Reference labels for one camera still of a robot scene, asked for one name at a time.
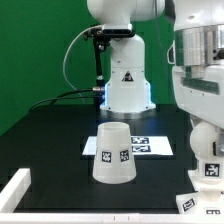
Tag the white table border frame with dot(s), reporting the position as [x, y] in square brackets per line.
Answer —
[15, 189]

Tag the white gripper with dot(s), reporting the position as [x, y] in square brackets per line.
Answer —
[199, 90]

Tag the white marker sheet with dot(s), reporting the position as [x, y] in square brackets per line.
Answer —
[141, 145]

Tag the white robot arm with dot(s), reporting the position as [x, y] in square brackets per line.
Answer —
[197, 56]

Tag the white lamp bulb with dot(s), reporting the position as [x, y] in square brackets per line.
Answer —
[210, 160]

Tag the white lamp shade cone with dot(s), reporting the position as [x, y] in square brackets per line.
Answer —
[114, 161]

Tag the white lamp base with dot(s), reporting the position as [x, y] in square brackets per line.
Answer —
[208, 198]

